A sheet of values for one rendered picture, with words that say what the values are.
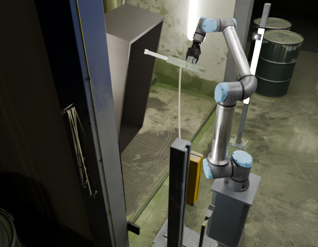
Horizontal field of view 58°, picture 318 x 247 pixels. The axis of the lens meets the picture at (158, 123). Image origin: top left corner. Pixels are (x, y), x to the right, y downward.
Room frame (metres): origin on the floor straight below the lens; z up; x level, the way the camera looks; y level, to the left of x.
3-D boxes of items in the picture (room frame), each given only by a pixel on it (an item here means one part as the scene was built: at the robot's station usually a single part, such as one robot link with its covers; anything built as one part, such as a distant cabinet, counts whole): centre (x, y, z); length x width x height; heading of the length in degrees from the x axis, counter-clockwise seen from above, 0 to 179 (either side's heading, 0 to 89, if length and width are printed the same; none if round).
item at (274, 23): (4.68, -1.84, 0.86); 0.54 x 0.54 x 0.01
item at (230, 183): (1.49, -0.59, 0.69); 0.19 x 0.19 x 0.10
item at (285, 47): (4.03, -1.77, 0.44); 0.59 x 0.58 x 0.89; 166
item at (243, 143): (2.71, -0.98, 0.01); 0.20 x 0.20 x 0.01; 61
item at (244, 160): (1.49, -0.58, 0.83); 0.17 x 0.15 x 0.18; 98
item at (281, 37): (4.04, -1.77, 0.86); 0.54 x 0.54 x 0.01
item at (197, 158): (0.81, -0.11, 1.42); 0.12 x 0.06 x 0.26; 61
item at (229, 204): (1.49, -0.59, 0.32); 0.31 x 0.31 x 0.64; 61
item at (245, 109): (2.71, -0.98, 0.82); 0.05 x 0.05 x 1.64; 61
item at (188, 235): (0.91, -0.15, 0.95); 0.26 x 0.15 x 0.32; 61
